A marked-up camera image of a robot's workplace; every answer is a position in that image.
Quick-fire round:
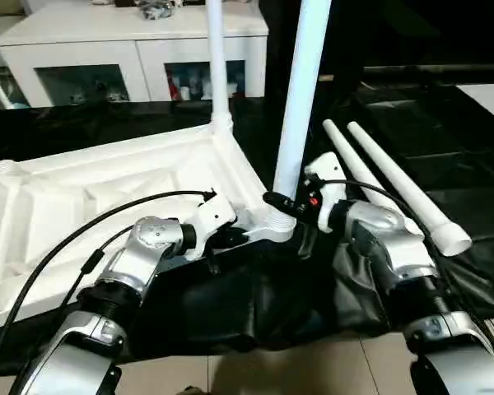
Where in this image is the white plastic table leg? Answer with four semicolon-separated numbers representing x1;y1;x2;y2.
322;118;398;213
347;121;473;257
205;0;234;137
266;0;333;241

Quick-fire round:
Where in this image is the white flat board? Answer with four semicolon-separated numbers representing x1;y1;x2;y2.
459;82;494;126

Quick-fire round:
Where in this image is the black plastic mat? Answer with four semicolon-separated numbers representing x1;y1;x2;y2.
0;78;494;371

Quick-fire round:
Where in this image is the white glass-door cabinet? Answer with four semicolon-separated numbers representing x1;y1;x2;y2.
0;0;269;108

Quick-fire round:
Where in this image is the white plastic table top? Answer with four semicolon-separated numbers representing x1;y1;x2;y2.
0;114;299;340

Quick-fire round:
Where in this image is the grey crumpled object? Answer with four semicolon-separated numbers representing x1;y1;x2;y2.
134;0;184;20

